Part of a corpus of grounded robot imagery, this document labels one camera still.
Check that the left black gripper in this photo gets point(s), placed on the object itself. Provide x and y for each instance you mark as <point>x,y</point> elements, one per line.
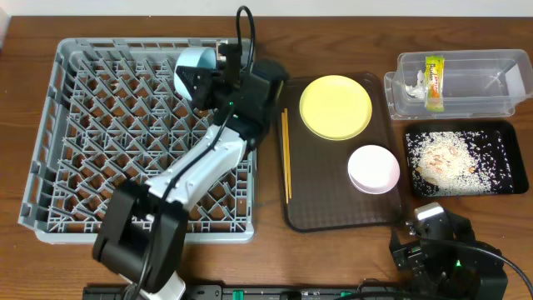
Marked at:
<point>204,89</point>

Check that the light blue bowl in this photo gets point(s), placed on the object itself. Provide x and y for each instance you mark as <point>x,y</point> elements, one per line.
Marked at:
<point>195,57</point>

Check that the pink white bowl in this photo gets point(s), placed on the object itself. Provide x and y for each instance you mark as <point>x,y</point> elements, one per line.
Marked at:
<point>373,169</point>

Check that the white tissue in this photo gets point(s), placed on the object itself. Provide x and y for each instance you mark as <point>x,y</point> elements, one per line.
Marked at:
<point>419,90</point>

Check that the green yellow snack wrapper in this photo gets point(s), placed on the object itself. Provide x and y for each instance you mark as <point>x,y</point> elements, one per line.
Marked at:
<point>434,76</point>

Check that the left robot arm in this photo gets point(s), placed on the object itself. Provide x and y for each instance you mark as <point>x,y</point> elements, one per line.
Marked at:
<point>143,231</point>

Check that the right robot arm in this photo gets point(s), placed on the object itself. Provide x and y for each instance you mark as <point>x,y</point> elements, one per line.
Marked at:
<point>447,261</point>

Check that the grey plastic dishwasher rack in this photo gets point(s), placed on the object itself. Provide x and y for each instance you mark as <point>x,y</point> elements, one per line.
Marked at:
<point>111,113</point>

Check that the spilled rice food waste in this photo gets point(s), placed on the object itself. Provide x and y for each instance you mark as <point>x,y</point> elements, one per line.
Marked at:
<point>460,163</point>

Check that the wooden chopstick left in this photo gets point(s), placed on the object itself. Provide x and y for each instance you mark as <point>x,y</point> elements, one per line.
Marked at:
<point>283,143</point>

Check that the wooden chopstick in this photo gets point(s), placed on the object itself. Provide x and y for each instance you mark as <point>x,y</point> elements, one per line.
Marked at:
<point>287,154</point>
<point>283,143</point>

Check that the wooden chopstick right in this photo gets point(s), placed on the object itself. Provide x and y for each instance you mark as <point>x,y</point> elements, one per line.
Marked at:
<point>287,154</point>

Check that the yellow round plate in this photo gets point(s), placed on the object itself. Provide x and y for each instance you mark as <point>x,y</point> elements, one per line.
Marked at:
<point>335,107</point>

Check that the dark brown serving tray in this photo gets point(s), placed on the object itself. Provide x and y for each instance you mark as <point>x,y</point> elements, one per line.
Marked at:
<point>322,195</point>

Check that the clear plastic bin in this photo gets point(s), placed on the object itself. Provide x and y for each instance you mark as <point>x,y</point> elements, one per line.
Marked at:
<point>477,84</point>

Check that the black rectangular tray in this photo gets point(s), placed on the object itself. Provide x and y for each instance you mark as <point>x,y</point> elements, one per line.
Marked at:
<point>510,141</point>

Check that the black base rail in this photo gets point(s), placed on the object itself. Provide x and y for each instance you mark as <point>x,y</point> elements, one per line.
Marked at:
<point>216,292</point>

